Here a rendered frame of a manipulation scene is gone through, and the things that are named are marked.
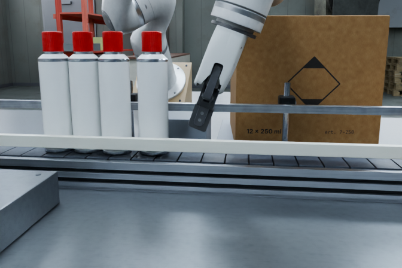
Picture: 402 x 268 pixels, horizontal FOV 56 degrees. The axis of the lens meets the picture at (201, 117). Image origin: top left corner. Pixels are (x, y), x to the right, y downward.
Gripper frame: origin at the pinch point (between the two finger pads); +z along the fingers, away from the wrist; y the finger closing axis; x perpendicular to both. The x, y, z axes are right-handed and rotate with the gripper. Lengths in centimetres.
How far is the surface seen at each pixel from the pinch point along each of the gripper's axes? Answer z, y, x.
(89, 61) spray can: -2.3, 1.3, -20.4
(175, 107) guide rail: 0.7, -3.2, -5.0
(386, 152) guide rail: -6.1, 4.3, 28.1
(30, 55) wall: 198, -857, -496
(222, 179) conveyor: 6.8, 5.4, 6.7
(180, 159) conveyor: 7.1, 3.3, -0.6
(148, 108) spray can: 1.3, 2.1, -8.4
